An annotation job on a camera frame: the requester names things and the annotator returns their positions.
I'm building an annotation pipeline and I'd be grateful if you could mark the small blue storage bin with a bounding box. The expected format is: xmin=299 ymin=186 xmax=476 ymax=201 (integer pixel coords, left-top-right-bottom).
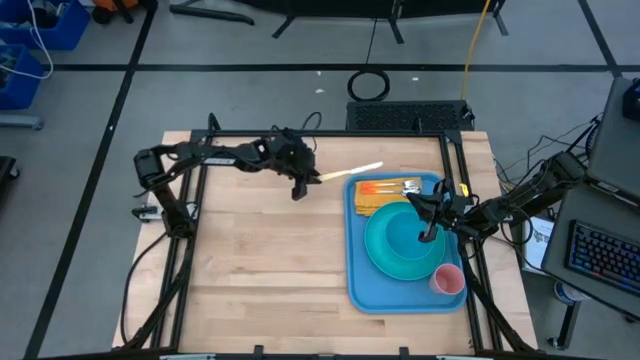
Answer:
xmin=0 ymin=43 xmax=48 ymax=112

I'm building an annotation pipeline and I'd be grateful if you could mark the black partition screen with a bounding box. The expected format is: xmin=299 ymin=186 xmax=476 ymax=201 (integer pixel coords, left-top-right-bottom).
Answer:
xmin=234 ymin=0 xmax=510 ymax=45

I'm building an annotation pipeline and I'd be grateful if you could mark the black perforated computer case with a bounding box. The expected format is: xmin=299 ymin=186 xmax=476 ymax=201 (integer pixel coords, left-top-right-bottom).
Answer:
xmin=345 ymin=99 xmax=476 ymax=133

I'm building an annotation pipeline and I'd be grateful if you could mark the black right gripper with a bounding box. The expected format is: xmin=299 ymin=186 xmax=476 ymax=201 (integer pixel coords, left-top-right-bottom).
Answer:
xmin=405 ymin=178 xmax=472 ymax=243

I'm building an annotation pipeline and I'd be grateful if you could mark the orange-handled metal fork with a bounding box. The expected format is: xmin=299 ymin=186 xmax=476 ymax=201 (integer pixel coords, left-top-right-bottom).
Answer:
xmin=360 ymin=177 xmax=425 ymax=191

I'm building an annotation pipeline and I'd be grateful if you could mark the blue plastic tray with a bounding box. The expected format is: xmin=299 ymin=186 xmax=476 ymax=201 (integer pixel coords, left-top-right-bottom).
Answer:
xmin=343 ymin=172 xmax=469 ymax=316

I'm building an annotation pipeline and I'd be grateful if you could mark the grey floor bar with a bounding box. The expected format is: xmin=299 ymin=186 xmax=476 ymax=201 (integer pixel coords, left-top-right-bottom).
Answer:
xmin=0 ymin=113 xmax=46 ymax=132

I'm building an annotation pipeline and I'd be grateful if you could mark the yellow cloth napkin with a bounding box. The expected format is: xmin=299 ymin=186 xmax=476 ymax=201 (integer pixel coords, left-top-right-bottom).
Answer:
xmin=353 ymin=176 xmax=426 ymax=218

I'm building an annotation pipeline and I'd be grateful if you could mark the blue and white tape roll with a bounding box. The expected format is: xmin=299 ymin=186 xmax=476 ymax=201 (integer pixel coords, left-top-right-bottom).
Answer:
xmin=553 ymin=280 xmax=586 ymax=308

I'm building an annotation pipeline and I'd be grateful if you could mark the yellow hanging cable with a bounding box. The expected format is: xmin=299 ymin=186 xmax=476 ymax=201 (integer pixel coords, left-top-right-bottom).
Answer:
xmin=459 ymin=0 xmax=494 ymax=102

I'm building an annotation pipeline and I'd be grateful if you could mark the black floor bar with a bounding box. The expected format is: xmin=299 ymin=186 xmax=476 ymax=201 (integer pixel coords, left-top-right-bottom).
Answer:
xmin=168 ymin=3 xmax=257 ymax=27

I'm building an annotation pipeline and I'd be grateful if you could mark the large blue storage bin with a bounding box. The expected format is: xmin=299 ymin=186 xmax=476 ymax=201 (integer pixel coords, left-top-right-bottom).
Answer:
xmin=0 ymin=0 xmax=93 ymax=52

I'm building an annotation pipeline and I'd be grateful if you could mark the pink plastic cup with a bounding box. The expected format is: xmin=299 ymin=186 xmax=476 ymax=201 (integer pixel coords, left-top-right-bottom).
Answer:
xmin=428 ymin=262 xmax=468 ymax=297

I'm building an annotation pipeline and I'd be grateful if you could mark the teal bowl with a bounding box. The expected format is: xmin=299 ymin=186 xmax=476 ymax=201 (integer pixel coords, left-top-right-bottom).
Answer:
xmin=383 ymin=206 xmax=446 ymax=263

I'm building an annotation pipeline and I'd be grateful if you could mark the cream-handled table knife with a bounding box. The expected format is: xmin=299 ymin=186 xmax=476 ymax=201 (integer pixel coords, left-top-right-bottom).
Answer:
xmin=316 ymin=160 xmax=386 ymax=183

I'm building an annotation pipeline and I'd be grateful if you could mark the grey laptop lid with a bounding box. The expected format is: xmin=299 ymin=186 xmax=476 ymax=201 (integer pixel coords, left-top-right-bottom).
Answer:
xmin=585 ymin=75 xmax=640 ymax=202

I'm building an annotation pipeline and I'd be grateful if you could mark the black floor power cable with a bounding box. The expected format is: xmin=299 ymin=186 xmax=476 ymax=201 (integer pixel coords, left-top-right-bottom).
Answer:
xmin=119 ymin=231 xmax=169 ymax=347

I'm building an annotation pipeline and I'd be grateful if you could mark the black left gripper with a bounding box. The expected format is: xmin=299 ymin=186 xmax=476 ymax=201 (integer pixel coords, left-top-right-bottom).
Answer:
xmin=269 ymin=131 xmax=323 ymax=203

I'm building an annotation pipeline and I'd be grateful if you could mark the orange-handled metal spoon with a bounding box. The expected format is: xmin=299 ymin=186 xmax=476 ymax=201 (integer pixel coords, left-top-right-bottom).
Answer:
xmin=360 ymin=185 xmax=421 ymax=198

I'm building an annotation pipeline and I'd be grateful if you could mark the coiled black cable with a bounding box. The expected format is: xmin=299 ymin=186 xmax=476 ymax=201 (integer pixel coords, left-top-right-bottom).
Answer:
xmin=346 ymin=68 xmax=392 ymax=103

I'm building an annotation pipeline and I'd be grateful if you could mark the white printed paper sheet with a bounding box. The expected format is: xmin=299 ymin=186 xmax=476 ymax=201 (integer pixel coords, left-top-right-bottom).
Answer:
xmin=521 ymin=215 xmax=557 ymax=276

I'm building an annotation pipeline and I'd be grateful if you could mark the teal plate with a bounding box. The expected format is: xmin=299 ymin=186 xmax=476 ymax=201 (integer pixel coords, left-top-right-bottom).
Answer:
xmin=363 ymin=201 xmax=448 ymax=283

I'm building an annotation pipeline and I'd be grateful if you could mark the black metal table frame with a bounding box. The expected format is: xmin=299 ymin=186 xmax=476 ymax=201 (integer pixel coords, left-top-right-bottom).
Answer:
xmin=119 ymin=112 xmax=537 ymax=354

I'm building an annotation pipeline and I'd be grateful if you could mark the white cable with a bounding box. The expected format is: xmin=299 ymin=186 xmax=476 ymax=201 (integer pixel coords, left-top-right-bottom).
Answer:
xmin=0 ymin=0 xmax=55 ymax=82

